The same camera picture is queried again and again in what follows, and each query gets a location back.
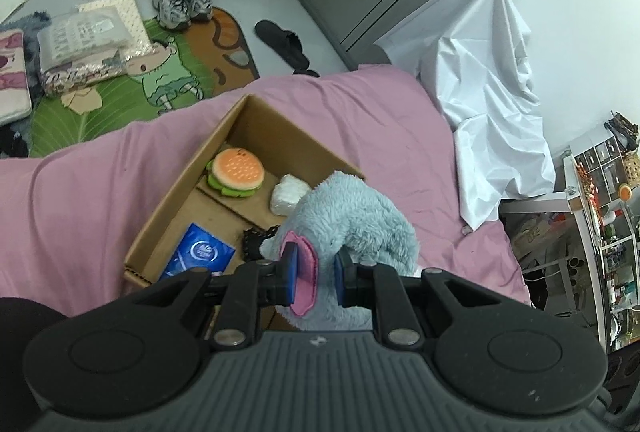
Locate white draped cloth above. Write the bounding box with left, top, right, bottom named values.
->
left=374, top=0, right=557, bottom=233

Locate black slipper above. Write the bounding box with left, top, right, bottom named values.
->
left=255, top=19, right=311, bottom=71

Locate burger plush toy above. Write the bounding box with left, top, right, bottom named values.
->
left=206, top=147, right=266, bottom=199

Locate white cluttered desk shelf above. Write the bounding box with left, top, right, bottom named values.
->
left=500, top=111, right=640, bottom=355

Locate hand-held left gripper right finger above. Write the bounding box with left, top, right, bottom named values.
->
left=334, top=252, right=507, bottom=349

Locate beige dotted package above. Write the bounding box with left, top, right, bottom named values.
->
left=77, top=0, right=153, bottom=59

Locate blue tissue pack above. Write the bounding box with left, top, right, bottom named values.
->
left=160, top=222, right=237, bottom=284

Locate brown cardboard box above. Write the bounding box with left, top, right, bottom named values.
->
left=124, top=93, right=368, bottom=329

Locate white soft bundle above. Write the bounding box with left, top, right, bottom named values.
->
left=270, top=173, right=312, bottom=217

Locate pink printed cushion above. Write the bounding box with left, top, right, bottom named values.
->
left=0, top=29, right=34, bottom=126

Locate grey plush toy pink trim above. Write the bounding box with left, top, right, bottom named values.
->
left=259, top=171, right=422, bottom=334

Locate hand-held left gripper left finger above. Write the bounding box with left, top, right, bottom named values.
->
left=122, top=245, right=301, bottom=349

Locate black stitched fabric patch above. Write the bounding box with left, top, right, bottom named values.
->
left=242, top=225, right=282, bottom=263

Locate pink bed sheet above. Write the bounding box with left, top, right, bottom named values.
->
left=0, top=65, right=532, bottom=319

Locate grey bedding in clear bag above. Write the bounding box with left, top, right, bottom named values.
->
left=36, top=7, right=153, bottom=99

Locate green cartoon floor mat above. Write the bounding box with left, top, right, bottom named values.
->
left=30, top=7, right=260, bottom=158

